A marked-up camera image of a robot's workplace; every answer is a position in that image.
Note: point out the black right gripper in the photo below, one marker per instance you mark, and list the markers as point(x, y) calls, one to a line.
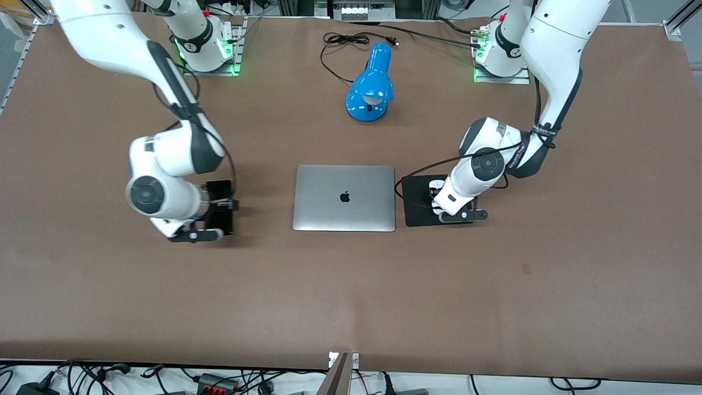
point(220, 193)

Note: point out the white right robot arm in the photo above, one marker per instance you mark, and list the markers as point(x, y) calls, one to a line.
point(164, 192)

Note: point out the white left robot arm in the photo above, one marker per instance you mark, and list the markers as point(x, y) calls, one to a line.
point(554, 55)

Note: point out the black square mouse pad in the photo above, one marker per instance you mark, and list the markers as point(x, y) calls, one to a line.
point(417, 215)

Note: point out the silver closed laptop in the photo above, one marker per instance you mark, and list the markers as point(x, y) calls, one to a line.
point(344, 198)

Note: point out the blue desk lamp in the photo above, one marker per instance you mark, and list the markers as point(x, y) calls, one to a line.
point(370, 82)

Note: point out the grey orange connector block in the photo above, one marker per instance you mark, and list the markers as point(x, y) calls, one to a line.
point(216, 382)

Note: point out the white power strip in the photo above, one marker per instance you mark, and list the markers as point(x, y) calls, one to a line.
point(356, 12)

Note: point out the black power adapter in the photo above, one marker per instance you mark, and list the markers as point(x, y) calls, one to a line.
point(38, 388)

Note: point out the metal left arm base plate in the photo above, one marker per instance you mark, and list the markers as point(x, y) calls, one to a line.
point(496, 80)

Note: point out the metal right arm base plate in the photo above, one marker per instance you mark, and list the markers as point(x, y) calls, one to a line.
point(235, 55)

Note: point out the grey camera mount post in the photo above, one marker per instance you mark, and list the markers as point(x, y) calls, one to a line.
point(343, 376)

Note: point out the aluminium frame rail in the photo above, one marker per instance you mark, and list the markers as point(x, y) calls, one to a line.
point(680, 19)
point(22, 55)

